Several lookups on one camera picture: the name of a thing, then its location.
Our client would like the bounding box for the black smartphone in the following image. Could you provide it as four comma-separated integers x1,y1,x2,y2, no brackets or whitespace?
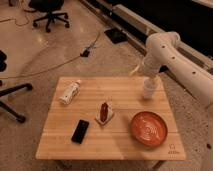
71,120,89,144

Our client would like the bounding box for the orange ceramic bowl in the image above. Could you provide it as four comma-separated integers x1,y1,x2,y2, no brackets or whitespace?
131,111,168,148

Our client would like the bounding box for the white ceramic cup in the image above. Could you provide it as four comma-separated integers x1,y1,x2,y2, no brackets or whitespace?
143,79,157,99

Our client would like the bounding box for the white plastic bottle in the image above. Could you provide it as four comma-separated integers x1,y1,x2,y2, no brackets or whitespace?
60,80,81,104

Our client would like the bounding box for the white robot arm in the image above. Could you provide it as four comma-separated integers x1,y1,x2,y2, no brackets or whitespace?
130,32,213,110

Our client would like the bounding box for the floor cable with plug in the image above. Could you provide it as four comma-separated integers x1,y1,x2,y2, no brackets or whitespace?
0,31,103,80

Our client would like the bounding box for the black chair base left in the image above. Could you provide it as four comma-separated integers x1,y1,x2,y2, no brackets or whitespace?
0,49,34,124

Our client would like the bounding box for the black floor plate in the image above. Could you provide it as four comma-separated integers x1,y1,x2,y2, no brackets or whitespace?
105,28,127,44

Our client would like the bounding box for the red item on white holder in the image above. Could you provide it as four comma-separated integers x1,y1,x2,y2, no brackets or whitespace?
95,103,114,125

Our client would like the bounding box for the black office chair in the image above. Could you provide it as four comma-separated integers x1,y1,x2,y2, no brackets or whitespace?
29,0,70,33

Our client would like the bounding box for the wooden table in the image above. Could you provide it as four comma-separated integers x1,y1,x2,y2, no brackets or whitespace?
36,77,186,160

